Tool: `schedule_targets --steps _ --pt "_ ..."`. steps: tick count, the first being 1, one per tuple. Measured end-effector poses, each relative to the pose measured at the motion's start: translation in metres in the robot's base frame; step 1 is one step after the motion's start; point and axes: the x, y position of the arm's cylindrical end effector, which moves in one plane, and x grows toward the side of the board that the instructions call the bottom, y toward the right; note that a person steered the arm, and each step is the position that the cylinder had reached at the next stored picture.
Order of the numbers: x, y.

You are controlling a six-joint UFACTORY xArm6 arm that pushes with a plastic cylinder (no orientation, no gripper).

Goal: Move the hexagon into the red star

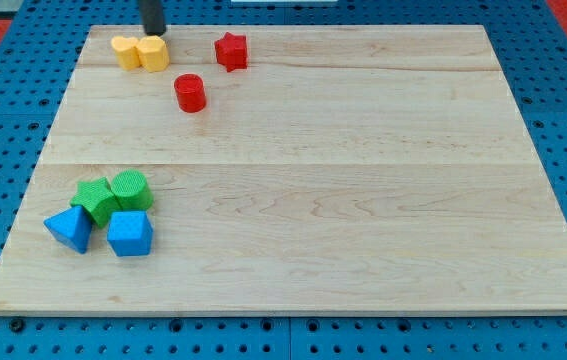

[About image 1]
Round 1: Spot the yellow hexagon block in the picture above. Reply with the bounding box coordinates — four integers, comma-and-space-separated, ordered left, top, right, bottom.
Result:
136, 35, 170, 72

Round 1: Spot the green star block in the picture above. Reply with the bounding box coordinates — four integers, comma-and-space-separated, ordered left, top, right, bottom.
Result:
69, 177, 121, 228

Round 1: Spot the yellow heart block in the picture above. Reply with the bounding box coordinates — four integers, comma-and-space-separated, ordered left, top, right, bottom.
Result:
110, 36, 141, 71

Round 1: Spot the blue cube block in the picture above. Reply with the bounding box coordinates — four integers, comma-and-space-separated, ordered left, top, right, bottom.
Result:
107, 210, 153, 257

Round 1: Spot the red cylinder block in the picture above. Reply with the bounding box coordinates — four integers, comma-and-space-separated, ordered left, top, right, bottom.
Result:
174, 73, 207, 113

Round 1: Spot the blue triangle block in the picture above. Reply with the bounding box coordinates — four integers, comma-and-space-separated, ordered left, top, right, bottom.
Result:
43, 206, 92, 254

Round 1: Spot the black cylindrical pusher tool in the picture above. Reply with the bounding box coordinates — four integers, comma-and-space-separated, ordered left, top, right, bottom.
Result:
137, 0, 167, 36

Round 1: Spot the wooden board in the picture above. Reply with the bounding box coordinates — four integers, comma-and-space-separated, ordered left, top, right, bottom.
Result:
0, 25, 567, 317

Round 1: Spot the red star block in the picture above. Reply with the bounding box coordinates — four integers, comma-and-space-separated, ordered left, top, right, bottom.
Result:
214, 32, 248, 72

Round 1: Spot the green cylinder block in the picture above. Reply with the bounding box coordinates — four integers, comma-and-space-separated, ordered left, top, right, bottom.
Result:
111, 169, 154, 210

